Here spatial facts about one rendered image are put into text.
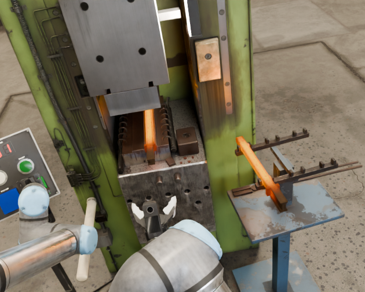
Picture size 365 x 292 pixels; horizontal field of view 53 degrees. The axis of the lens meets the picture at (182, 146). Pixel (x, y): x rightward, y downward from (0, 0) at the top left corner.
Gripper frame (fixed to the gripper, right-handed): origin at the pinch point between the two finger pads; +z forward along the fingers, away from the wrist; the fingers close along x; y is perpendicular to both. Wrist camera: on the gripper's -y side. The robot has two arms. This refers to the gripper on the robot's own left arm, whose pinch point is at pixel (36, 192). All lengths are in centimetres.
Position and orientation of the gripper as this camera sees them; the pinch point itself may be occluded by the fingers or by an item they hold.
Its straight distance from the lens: 141.2
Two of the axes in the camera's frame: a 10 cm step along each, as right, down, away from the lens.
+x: -8.5, 4.1, -3.3
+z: -3.7, -0.1, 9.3
